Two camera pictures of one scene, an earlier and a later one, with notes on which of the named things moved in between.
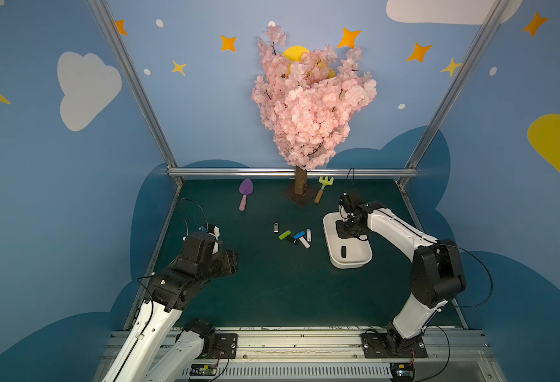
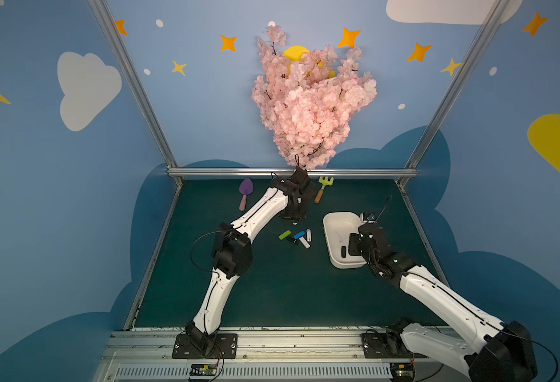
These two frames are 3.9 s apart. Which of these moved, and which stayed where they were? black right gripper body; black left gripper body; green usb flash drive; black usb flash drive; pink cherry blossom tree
Moved: black left gripper body; black right gripper body
Stayed: green usb flash drive; black usb flash drive; pink cherry blossom tree
